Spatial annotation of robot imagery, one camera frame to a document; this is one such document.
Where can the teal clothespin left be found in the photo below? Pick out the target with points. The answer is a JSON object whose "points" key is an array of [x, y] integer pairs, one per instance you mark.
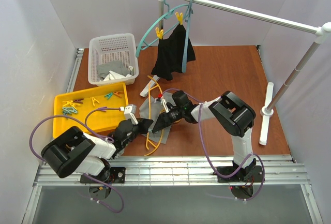
{"points": [[69, 111]]}

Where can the white laundry basket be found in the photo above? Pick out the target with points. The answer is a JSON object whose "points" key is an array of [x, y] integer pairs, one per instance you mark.
{"points": [[111, 59]]}

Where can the yellow hanger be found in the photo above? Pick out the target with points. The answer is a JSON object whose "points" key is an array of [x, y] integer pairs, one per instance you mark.
{"points": [[148, 141]]}

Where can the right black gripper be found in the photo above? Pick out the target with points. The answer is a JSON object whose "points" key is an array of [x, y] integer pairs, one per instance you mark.
{"points": [[165, 116]]}

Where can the teal hanger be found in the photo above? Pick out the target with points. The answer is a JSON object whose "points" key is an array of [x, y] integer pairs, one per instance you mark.
{"points": [[143, 45]]}

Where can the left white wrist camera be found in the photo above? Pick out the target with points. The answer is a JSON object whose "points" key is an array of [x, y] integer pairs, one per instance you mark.
{"points": [[129, 113]]}

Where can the white clothes rack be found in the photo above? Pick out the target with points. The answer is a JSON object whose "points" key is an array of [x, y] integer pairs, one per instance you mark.
{"points": [[240, 68]]}

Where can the black underwear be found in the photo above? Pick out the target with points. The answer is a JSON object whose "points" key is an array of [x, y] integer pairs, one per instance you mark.
{"points": [[170, 54]]}

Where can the dark grey cloth in basket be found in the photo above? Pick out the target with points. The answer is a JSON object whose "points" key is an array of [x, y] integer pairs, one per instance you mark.
{"points": [[109, 66]]}

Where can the teal clothespin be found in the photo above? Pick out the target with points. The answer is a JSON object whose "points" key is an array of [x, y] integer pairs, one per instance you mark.
{"points": [[109, 95], [69, 111]]}

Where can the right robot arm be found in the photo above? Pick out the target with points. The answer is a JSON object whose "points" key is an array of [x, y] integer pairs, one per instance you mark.
{"points": [[234, 115]]}

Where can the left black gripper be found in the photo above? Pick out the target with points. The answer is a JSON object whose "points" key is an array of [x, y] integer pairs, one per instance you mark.
{"points": [[139, 125]]}

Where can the white cloth in basket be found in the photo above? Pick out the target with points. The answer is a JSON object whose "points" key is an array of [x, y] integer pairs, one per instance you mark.
{"points": [[117, 73]]}

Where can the aluminium rail frame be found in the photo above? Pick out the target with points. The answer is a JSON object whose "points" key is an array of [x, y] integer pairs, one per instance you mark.
{"points": [[173, 185]]}

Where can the orange clothespin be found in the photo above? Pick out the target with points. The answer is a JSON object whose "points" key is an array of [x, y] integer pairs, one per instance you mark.
{"points": [[118, 93]]}

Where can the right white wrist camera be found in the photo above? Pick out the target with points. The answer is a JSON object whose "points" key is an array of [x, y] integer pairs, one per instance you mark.
{"points": [[160, 99]]}

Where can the grey underwear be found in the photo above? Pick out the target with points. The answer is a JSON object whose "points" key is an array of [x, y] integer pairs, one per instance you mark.
{"points": [[156, 110]]}

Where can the yellow clothespin left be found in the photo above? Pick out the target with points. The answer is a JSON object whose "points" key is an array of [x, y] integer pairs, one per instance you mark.
{"points": [[159, 33]]}

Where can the yellow clothespin in tray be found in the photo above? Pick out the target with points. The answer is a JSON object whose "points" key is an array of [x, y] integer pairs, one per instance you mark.
{"points": [[95, 101]]}

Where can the yellow tray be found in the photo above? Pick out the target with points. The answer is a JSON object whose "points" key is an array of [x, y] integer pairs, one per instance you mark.
{"points": [[96, 120]]}

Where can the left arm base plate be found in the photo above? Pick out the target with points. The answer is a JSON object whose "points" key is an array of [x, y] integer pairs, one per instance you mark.
{"points": [[114, 175]]}

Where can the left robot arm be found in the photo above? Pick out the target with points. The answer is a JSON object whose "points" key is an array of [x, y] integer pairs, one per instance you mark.
{"points": [[76, 151]]}

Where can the grey-blue hanger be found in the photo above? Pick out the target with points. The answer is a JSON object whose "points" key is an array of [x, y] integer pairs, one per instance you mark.
{"points": [[186, 43]]}

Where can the yellow clothespin right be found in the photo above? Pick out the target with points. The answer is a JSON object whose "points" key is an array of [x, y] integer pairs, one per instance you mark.
{"points": [[180, 17]]}

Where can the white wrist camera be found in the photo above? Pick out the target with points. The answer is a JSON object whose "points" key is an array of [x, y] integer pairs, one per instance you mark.
{"points": [[129, 113], [160, 99]]}

